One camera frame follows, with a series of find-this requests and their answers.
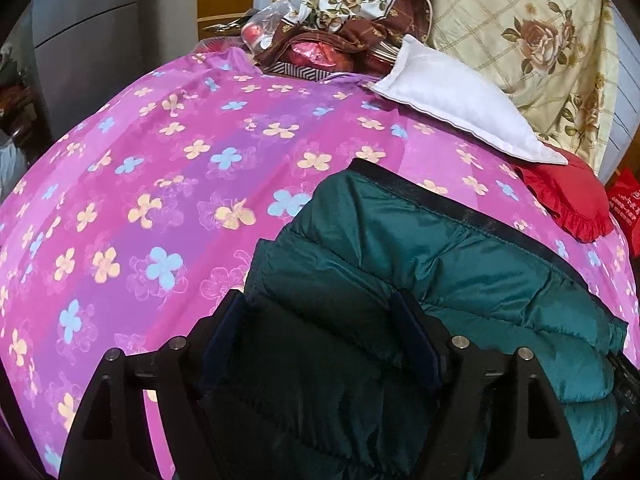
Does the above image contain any cream floral quilt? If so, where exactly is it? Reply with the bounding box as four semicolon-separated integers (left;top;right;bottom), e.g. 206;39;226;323
294;0;618;170

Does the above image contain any dark green puffer jacket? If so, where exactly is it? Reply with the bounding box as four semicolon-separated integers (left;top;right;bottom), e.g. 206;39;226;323
206;160;627;479

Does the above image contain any plastic bottle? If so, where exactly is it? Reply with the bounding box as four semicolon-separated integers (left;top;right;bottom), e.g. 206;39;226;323
241;0;294;54

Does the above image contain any red shopping bag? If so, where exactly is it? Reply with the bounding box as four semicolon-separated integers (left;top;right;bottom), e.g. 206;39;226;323
606;168;640;258

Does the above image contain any white pillow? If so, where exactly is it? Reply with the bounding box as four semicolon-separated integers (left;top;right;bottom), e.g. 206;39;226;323
372;35;567;166

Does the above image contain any red ruffled pillow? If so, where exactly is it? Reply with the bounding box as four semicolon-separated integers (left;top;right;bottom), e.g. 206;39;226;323
512;148;614;244

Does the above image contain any pink floral bed sheet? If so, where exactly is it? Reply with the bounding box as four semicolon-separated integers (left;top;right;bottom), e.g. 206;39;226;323
1;48;639;474

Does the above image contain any grey wardrobe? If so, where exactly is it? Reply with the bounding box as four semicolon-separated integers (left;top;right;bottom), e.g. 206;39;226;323
26;0;198;139

